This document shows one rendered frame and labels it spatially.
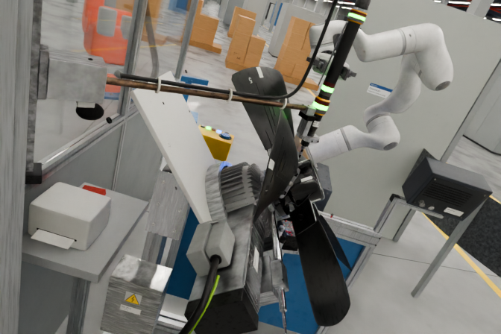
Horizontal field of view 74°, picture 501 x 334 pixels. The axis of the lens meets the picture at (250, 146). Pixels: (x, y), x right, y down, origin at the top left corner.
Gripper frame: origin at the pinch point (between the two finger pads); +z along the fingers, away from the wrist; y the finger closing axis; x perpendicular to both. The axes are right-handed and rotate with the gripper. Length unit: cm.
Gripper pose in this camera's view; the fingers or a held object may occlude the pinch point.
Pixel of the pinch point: (334, 70)
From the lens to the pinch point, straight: 96.0
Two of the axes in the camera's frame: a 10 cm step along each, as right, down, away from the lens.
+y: -9.5, -3.0, -0.4
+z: -0.8, 3.7, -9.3
